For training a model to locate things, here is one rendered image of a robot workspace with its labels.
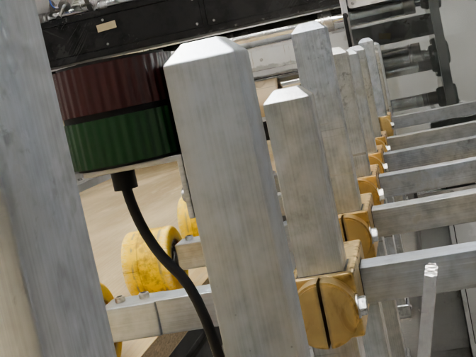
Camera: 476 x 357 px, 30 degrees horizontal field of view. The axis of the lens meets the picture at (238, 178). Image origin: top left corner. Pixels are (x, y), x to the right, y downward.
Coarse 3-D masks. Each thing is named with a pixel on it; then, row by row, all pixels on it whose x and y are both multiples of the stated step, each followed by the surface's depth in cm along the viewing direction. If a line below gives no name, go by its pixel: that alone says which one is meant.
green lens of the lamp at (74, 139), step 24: (96, 120) 41; (120, 120) 41; (144, 120) 41; (168, 120) 42; (72, 144) 42; (96, 144) 41; (120, 144) 41; (144, 144) 41; (168, 144) 42; (96, 168) 41
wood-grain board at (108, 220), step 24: (144, 168) 300; (168, 168) 280; (96, 192) 249; (120, 192) 234; (144, 192) 222; (168, 192) 210; (96, 216) 193; (120, 216) 184; (144, 216) 176; (168, 216) 169; (96, 240) 157; (120, 240) 151; (96, 264) 133; (120, 264) 128; (120, 288) 112; (168, 336) 89
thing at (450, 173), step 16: (464, 160) 118; (384, 176) 119; (400, 176) 118; (416, 176) 118; (432, 176) 118; (448, 176) 117; (464, 176) 117; (384, 192) 119; (400, 192) 119; (416, 192) 118
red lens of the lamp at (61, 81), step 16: (96, 64) 40; (112, 64) 40; (128, 64) 40; (144, 64) 41; (160, 64) 42; (64, 80) 41; (80, 80) 41; (96, 80) 40; (112, 80) 40; (128, 80) 40; (144, 80) 41; (160, 80) 41; (64, 96) 41; (80, 96) 41; (96, 96) 40; (112, 96) 40; (128, 96) 41; (144, 96) 41; (160, 96) 41; (64, 112) 42; (80, 112) 41; (96, 112) 41
